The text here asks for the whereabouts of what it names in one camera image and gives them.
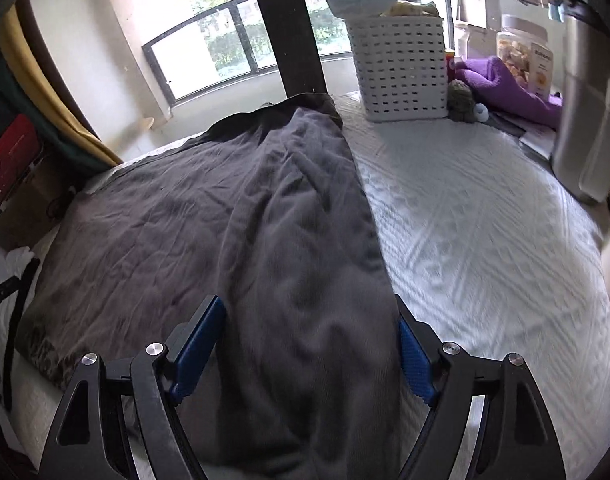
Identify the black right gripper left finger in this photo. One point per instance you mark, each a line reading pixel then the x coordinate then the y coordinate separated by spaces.
pixel 88 438

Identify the dark grey t-shirt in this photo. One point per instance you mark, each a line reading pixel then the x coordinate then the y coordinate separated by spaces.
pixel 265 211

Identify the white quilted bed cover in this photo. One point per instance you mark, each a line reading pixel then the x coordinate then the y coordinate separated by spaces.
pixel 482 243

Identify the white cloth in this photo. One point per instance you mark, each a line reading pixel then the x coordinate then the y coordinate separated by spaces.
pixel 12 264

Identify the brown cardboard box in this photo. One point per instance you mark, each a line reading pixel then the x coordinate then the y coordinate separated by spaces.
pixel 37 205

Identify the red box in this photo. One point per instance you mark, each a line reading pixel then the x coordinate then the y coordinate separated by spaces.
pixel 19 148

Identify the small grey plush toy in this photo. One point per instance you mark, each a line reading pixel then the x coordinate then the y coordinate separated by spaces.
pixel 460 102

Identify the teal curtain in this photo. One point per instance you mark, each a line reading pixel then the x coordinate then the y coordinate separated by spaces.
pixel 14 102

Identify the purple towel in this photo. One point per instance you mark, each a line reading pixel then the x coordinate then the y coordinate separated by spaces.
pixel 493 84

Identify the clear plastic snack jar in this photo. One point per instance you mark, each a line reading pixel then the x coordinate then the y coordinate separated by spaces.
pixel 523 48

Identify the white perforated laundry basket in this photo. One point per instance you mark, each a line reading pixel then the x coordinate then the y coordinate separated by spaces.
pixel 400 66

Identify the yellow curtain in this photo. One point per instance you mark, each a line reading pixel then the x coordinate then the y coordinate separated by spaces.
pixel 29 75

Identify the dark window frame pillar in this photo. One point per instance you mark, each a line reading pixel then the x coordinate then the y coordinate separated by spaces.
pixel 292 40

